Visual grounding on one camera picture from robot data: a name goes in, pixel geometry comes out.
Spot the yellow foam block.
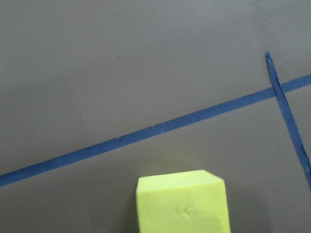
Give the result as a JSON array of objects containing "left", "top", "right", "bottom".
[{"left": 136, "top": 170, "right": 231, "bottom": 233}]

